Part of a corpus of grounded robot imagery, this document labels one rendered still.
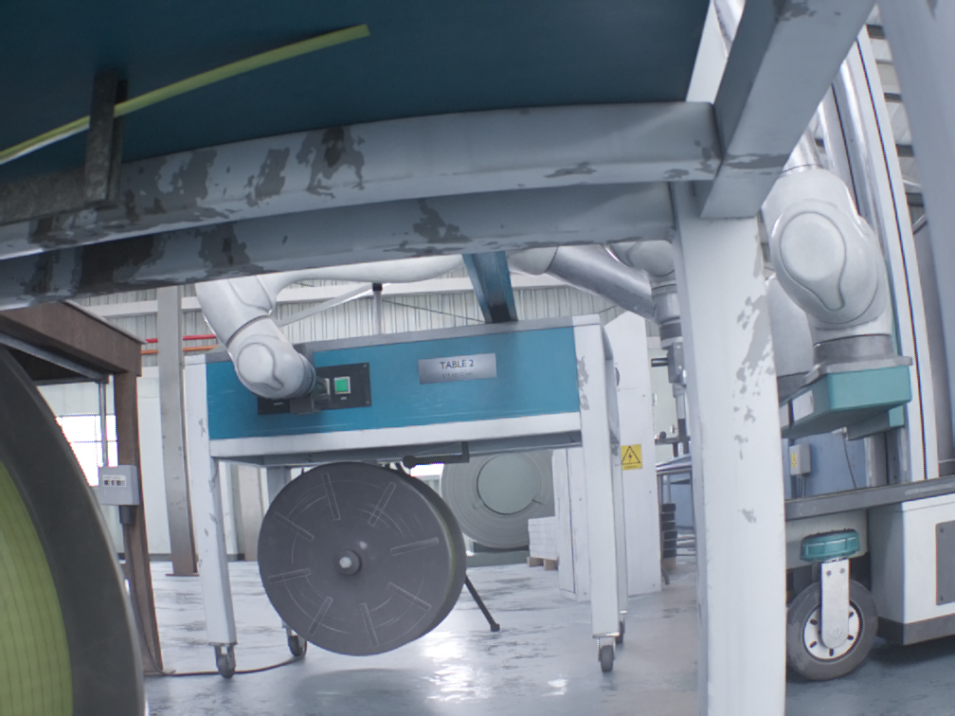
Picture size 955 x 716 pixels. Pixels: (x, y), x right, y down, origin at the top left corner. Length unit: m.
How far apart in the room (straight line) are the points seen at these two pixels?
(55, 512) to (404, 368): 1.78
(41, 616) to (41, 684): 0.04
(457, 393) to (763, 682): 1.67
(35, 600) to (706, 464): 0.41
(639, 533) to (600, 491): 2.19
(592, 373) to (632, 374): 2.21
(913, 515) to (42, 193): 1.47
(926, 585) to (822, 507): 0.25
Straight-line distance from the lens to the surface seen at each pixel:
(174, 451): 9.00
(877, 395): 1.74
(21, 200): 0.51
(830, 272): 1.54
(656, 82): 0.57
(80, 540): 0.58
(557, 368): 2.27
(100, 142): 0.49
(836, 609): 1.78
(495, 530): 9.51
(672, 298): 1.85
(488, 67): 0.53
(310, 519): 2.53
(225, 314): 2.05
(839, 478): 4.99
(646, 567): 4.44
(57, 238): 0.65
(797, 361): 2.22
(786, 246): 1.55
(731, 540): 0.69
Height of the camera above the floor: 0.34
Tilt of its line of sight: 8 degrees up
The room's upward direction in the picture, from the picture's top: 4 degrees counter-clockwise
